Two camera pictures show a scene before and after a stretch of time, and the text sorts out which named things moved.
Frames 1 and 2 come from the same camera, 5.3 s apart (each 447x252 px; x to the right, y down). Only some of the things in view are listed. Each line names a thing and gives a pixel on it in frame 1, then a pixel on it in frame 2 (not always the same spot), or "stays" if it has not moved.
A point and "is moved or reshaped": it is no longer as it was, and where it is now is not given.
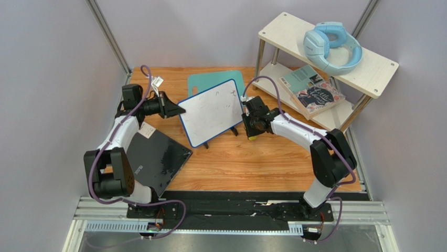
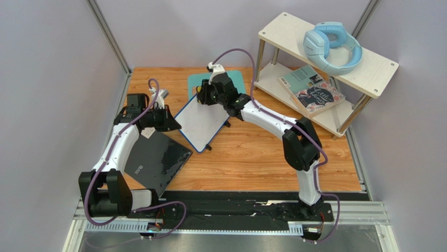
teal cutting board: (206, 81) stays
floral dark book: (316, 97) stays
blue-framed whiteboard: (211, 113) is moved or reshaped
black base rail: (269, 207) stays
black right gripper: (249, 127) → (204, 94)
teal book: (299, 79) stays
